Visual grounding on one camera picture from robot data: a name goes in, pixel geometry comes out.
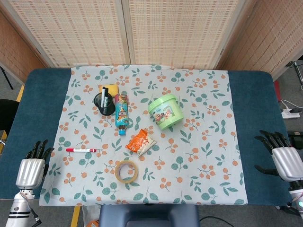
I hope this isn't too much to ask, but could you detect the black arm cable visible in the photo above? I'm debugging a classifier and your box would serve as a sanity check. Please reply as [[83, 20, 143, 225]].
[[29, 208, 43, 225]]

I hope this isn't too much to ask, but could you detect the yellow sponge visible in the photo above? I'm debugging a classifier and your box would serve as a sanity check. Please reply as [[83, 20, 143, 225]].
[[98, 84, 121, 95]]

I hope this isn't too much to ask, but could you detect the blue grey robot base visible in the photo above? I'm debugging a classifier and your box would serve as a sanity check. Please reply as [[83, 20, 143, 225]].
[[98, 204, 200, 227]]

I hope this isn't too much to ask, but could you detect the red flat object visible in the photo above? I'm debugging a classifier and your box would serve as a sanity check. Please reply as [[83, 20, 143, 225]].
[[274, 80, 283, 102]]

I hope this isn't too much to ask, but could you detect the red marker pen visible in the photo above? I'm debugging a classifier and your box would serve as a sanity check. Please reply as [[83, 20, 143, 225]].
[[66, 148, 97, 153]]

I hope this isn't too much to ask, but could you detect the floral print tablecloth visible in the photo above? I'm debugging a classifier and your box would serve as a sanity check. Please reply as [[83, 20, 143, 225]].
[[39, 64, 249, 207]]

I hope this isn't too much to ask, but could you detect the blue felt table cover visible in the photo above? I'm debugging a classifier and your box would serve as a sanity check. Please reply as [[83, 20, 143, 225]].
[[0, 68, 293, 205]]

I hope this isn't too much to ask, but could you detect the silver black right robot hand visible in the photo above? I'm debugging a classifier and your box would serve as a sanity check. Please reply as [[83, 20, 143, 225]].
[[254, 130, 303, 183]]

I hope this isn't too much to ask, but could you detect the white power cable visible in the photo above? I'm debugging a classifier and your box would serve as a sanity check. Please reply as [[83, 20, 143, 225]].
[[280, 99, 296, 112]]

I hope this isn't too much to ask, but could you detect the green plastic bucket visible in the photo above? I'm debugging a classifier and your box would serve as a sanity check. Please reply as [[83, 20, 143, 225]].
[[148, 94, 185, 131]]

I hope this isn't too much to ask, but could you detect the black mesh pen holder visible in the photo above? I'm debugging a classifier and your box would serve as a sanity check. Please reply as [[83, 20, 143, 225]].
[[94, 92, 116, 116]]

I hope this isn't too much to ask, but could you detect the white power strip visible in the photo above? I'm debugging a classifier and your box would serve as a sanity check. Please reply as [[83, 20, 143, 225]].
[[281, 108, 301, 119]]

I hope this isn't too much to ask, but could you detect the blue capped drink bottle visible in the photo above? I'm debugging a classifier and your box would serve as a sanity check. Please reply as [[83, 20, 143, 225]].
[[114, 93, 130, 136]]

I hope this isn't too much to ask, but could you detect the black chair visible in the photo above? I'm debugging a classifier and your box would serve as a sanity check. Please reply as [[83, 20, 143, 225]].
[[0, 99, 20, 131]]

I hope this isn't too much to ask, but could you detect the orange snack bag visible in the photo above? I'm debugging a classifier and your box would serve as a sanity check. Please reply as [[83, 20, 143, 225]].
[[125, 129, 158, 157]]

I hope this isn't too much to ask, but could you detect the clear packing tape roll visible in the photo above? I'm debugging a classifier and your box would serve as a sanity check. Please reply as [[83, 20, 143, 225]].
[[115, 160, 139, 184]]

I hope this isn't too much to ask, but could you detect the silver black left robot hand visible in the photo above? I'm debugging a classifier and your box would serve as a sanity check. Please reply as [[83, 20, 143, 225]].
[[15, 139, 55, 190]]

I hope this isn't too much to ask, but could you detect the metal stand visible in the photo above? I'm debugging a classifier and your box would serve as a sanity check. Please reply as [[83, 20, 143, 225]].
[[284, 60, 303, 84]]

